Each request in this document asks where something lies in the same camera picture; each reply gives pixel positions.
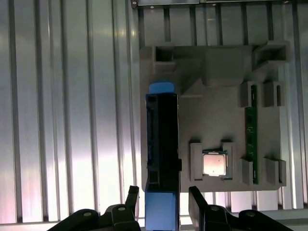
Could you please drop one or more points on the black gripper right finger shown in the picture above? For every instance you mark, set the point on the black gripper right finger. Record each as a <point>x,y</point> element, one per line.
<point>197,211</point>

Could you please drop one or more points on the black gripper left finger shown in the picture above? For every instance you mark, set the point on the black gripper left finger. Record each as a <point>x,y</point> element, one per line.
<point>120,216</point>

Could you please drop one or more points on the hard disk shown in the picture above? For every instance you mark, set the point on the hard disk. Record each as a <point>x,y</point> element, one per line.
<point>166,134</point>

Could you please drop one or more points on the silver CPU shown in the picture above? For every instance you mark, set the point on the silver CPU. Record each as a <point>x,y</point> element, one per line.
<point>214,163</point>

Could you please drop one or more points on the green RAM stick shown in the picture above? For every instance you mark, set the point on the green RAM stick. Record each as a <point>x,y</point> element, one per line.
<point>251,125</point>

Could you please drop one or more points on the grey parts rack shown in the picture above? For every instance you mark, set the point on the grey parts rack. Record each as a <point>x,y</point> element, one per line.
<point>216,108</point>

